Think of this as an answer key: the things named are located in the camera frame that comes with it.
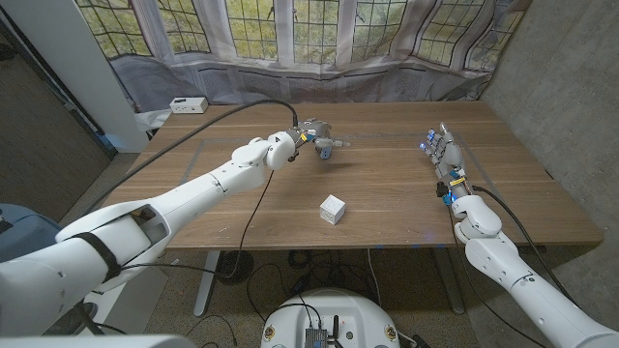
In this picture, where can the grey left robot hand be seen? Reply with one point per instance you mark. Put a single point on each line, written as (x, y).
(312, 129)

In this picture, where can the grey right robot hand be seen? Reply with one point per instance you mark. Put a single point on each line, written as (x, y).
(450, 154)

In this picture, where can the blue toy camera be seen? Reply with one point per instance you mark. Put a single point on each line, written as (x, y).
(325, 153)

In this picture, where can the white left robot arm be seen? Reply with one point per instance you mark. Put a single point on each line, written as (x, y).
(145, 227)

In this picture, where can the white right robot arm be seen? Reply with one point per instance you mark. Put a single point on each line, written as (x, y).
(517, 275)

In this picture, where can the white cube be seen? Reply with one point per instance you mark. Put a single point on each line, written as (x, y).
(332, 209)

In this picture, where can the printed window backdrop cloth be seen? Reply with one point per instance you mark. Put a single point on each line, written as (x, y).
(242, 77)

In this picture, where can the white power box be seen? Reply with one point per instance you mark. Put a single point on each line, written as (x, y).
(188, 105)

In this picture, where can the white table leg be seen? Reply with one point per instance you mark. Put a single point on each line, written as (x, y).
(450, 282)
(207, 282)

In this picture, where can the black round floor base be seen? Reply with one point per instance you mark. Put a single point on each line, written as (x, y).
(239, 266)

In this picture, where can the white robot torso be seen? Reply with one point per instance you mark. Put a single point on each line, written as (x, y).
(333, 314)

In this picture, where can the white pillar panel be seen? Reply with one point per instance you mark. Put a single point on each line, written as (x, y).
(82, 72)

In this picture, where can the blue-grey chair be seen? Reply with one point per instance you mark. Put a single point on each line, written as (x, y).
(24, 232)

